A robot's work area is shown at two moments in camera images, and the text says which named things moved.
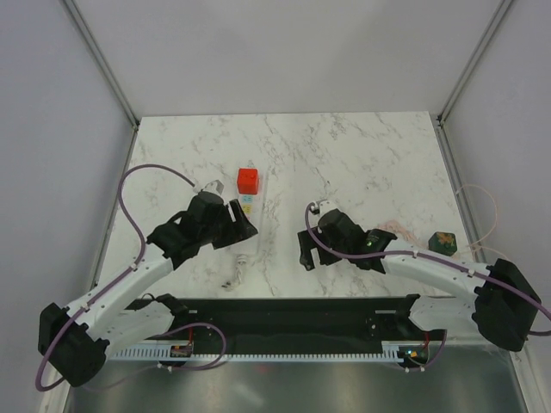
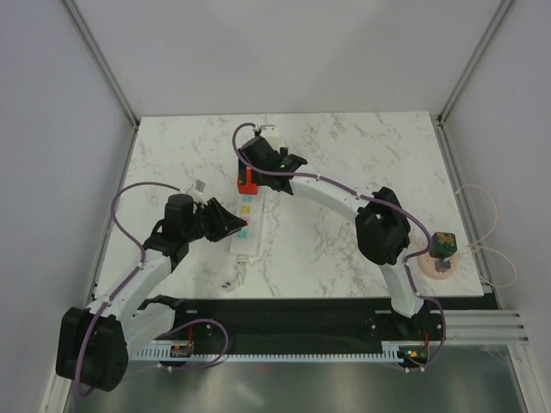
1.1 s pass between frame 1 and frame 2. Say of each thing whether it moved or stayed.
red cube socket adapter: stayed
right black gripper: moved
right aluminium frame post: stayed
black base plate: stayed
